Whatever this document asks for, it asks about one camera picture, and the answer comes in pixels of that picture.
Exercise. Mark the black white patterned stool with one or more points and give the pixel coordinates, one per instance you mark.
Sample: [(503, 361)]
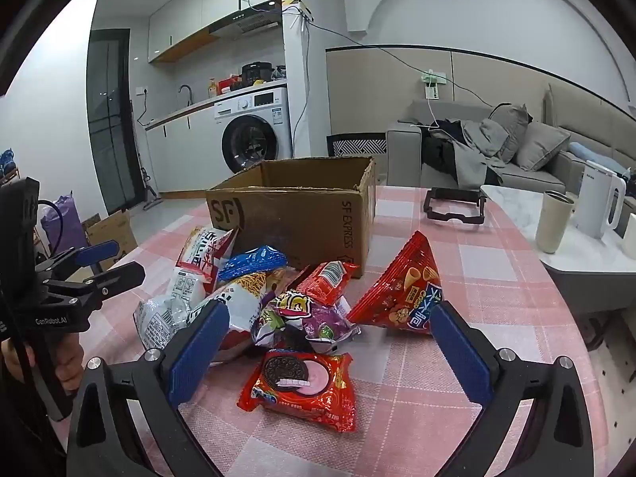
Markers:
[(357, 145)]

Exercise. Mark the white crinkled snack packet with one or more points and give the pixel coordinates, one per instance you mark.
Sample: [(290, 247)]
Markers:
[(159, 323)]

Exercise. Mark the white red snack packet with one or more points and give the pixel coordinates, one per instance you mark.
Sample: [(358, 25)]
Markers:
[(203, 258)]

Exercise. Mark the pink checked tablecloth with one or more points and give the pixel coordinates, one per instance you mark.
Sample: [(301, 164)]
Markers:
[(447, 258)]

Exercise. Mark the white router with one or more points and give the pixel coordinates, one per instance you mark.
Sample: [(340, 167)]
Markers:
[(300, 9)]

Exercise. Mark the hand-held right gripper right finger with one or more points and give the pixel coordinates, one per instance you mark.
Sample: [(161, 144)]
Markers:
[(462, 357)]

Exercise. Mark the white electric kettle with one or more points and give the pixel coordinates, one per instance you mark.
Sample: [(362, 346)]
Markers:
[(596, 198)]

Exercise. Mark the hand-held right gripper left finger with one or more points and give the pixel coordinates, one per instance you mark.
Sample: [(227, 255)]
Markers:
[(198, 353)]

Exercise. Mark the light blue cushion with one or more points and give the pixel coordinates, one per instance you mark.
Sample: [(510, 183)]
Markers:
[(591, 153)]

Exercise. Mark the person's left hand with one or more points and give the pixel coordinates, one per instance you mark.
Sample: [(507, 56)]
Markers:
[(69, 362)]

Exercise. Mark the dark grey pillow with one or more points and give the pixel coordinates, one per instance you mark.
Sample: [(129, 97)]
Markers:
[(512, 129)]

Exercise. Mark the light grey pillow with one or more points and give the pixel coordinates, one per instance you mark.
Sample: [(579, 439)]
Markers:
[(541, 146)]

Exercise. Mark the red box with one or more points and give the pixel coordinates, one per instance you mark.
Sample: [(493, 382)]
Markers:
[(231, 83)]

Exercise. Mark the shoe rack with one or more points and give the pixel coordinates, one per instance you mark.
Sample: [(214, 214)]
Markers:
[(7, 159)]

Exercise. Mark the white wall cabinets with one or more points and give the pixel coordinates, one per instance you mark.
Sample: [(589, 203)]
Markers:
[(189, 15)]

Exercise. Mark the dark glass door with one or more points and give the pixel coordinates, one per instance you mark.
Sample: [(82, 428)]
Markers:
[(112, 124)]

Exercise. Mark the purple candy bag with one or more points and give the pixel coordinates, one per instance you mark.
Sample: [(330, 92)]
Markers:
[(328, 323)]

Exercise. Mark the yellow bottle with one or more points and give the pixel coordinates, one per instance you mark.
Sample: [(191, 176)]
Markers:
[(212, 90)]

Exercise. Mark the black jacket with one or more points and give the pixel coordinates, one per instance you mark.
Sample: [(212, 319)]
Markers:
[(439, 151)]

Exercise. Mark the red cookie packet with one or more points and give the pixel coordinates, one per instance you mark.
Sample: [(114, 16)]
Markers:
[(308, 397)]

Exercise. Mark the grey blanket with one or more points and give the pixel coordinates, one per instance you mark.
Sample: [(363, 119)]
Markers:
[(479, 159)]

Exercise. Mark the blue cookie packet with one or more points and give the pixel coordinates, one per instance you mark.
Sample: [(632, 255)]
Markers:
[(253, 261)]

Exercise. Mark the white base cabinet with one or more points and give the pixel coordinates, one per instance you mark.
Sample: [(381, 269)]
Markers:
[(189, 154)]

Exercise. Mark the purple plastic bag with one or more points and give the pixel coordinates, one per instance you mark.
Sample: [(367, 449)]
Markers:
[(69, 223)]

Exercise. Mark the brown cardboard box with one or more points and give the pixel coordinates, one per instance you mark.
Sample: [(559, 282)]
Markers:
[(288, 223)]

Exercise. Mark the grey sofa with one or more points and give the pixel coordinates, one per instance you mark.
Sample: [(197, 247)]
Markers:
[(541, 179)]

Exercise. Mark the black pressure cooker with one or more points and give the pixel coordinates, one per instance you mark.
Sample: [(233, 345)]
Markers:
[(256, 73)]

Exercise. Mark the person's left forearm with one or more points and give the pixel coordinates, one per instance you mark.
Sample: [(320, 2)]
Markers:
[(25, 432)]

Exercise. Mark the beige tumbler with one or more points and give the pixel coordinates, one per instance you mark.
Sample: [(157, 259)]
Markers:
[(554, 223)]

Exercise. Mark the white orange noodle snack bag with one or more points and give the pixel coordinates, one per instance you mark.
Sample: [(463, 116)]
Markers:
[(248, 293)]

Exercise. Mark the red triangular corn snack bag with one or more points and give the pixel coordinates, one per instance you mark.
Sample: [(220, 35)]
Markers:
[(402, 288)]

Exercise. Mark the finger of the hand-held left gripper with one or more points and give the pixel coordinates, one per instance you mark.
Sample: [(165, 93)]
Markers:
[(117, 278), (99, 253)]

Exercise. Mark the small red snack packet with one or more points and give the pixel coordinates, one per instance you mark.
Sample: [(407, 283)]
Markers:
[(323, 283)]

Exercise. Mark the range hood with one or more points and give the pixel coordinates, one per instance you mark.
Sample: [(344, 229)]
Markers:
[(246, 22)]

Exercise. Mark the kitchen faucet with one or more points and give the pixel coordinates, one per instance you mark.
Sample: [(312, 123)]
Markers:
[(188, 90)]

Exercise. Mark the white washing machine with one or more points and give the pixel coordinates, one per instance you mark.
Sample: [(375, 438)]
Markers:
[(268, 109)]

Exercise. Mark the white marble coffee table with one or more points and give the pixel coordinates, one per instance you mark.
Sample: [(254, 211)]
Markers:
[(586, 258)]

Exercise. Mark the black plastic frame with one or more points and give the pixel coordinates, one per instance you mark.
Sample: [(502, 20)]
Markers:
[(452, 219)]

